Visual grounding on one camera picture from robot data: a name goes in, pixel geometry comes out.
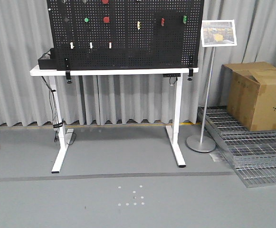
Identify lower red push button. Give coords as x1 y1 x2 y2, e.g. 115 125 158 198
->
103 16 110 24

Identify desk height control panel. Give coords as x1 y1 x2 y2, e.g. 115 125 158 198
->
163 73 181 77

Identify right black pegboard clamp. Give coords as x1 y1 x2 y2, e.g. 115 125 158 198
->
187 55 194 81

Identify black pegboard clamp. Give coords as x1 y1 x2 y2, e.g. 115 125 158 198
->
187 55 194 81
65 57 72 84

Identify left black pegboard clamp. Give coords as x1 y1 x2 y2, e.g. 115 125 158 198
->
65 57 72 84

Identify white standing desk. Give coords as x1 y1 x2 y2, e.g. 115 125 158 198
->
30 65 199 173

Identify black perforated pegboard panel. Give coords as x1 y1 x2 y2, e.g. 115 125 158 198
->
47 0 204 70

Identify black box on desk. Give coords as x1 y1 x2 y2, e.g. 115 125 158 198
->
38 47 57 70

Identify metal sign stand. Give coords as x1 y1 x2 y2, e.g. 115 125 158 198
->
186 19 237 153

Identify cardboard box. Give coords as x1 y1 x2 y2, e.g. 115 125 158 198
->
223 62 276 131

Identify metal floor grating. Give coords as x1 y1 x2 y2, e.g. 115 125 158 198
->
205 106 276 188

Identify black desk cable bundle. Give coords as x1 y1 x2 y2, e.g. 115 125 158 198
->
40 76 77 145

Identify green toggle switch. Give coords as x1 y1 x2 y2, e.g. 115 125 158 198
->
182 15 187 24

